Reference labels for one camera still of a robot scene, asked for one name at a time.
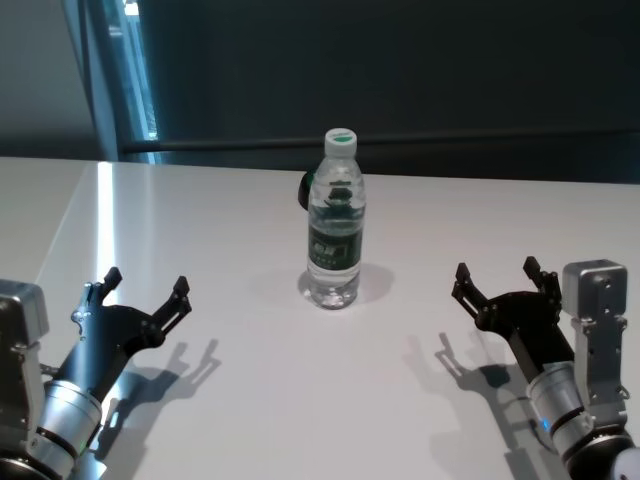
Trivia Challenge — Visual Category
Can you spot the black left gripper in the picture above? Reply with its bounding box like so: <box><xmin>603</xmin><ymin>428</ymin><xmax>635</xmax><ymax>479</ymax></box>
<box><xmin>57</xmin><ymin>266</ymin><xmax>194</xmax><ymax>400</ymax></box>

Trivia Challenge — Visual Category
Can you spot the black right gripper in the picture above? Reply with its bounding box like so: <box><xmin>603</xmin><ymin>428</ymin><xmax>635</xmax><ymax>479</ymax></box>
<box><xmin>451</xmin><ymin>255</ymin><xmax>577</xmax><ymax>377</ymax></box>

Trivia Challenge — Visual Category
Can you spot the clear water bottle green label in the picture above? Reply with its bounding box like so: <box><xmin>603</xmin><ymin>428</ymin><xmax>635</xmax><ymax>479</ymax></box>
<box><xmin>305</xmin><ymin>127</ymin><xmax>365</xmax><ymax>311</ymax></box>

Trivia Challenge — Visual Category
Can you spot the grey horizontal handrail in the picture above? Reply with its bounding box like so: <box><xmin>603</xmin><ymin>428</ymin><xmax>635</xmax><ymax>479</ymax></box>
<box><xmin>121</xmin><ymin>130</ymin><xmax>640</xmax><ymax>154</ymax></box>

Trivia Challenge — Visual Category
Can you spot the small dark object behind bottle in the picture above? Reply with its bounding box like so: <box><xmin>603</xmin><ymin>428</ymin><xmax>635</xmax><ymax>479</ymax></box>
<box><xmin>295</xmin><ymin>171</ymin><xmax>316</xmax><ymax>211</ymax></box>

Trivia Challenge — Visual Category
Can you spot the window glass strip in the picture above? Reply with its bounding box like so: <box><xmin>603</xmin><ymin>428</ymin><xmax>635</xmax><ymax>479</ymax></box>
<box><xmin>107</xmin><ymin>0</ymin><xmax>164</xmax><ymax>166</ymax></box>

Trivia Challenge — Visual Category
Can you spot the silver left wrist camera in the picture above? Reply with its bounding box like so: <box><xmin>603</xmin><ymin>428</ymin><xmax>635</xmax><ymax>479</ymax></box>
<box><xmin>0</xmin><ymin>279</ymin><xmax>51</xmax><ymax>451</ymax></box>

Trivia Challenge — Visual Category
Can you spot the grey window frame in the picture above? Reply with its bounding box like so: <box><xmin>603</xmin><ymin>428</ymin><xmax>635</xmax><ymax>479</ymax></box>
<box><xmin>62</xmin><ymin>0</ymin><xmax>136</xmax><ymax>162</ymax></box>

